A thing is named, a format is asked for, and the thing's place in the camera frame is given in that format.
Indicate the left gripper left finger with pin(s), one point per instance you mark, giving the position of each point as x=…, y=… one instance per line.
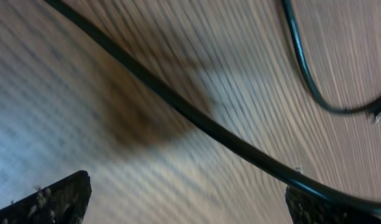
x=65, y=201

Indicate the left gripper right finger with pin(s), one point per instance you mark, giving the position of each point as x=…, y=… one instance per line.
x=305, y=209

